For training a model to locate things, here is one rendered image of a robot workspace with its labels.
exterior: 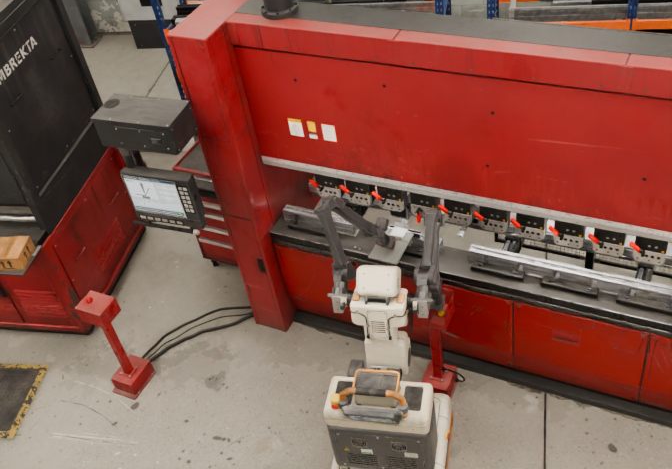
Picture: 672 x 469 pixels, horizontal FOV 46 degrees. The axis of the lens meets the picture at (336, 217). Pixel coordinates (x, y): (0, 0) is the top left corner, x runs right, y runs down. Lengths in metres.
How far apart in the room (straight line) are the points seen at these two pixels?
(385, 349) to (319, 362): 1.19
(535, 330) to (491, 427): 0.68
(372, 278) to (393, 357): 0.56
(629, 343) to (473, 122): 1.51
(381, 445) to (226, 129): 1.89
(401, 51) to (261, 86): 0.93
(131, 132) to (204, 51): 0.60
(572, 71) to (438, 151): 0.88
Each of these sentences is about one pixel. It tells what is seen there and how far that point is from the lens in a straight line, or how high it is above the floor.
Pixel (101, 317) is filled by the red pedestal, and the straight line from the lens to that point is 5.05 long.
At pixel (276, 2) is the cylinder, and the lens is 4.20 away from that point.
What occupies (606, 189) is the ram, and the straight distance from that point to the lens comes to 4.04.
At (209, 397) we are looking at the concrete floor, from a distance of 5.42.
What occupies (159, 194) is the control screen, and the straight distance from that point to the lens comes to 4.61.
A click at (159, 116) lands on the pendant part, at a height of 1.95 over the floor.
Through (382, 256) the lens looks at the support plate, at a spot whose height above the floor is 1.00.
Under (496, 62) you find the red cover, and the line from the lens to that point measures 3.75.
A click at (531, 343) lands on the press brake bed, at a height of 0.44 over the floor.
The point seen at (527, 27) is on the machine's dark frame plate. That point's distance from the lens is 3.89.
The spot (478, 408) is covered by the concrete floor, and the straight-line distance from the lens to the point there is 5.09.
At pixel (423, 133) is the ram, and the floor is 1.76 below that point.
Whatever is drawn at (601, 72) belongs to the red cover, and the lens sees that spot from 3.65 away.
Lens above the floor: 4.19
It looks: 41 degrees down
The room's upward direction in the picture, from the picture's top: 11 degrees counter-clockwise
